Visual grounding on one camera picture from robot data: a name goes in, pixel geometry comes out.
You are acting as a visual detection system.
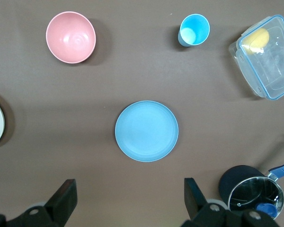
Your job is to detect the clear plastic lidded container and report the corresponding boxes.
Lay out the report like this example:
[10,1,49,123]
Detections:
[228,15,284,101]

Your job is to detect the black saucepan with blue handle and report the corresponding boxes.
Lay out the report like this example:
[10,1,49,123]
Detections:
[219,156,284,219]

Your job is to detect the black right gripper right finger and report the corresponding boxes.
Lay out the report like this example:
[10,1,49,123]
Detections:
[181,177,279,227]

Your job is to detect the blue plate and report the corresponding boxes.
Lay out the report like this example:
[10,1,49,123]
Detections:
[115,100,179,163]

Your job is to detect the yellow sponge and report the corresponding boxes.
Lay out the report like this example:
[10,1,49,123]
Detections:
[241,27,270,55]

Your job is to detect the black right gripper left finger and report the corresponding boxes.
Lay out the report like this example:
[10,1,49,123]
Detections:
[0,179,78,227]

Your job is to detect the pink bowl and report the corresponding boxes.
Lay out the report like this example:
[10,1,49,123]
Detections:
[45,11,97,64]

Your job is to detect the blue plastic cup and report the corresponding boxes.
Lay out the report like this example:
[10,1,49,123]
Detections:
[177,14,211,47]

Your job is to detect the brown table cloth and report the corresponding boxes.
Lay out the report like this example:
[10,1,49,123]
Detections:
[0,0,284,227]

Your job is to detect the small blue cap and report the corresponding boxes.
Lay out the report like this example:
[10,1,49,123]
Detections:
[255,202,277,217]

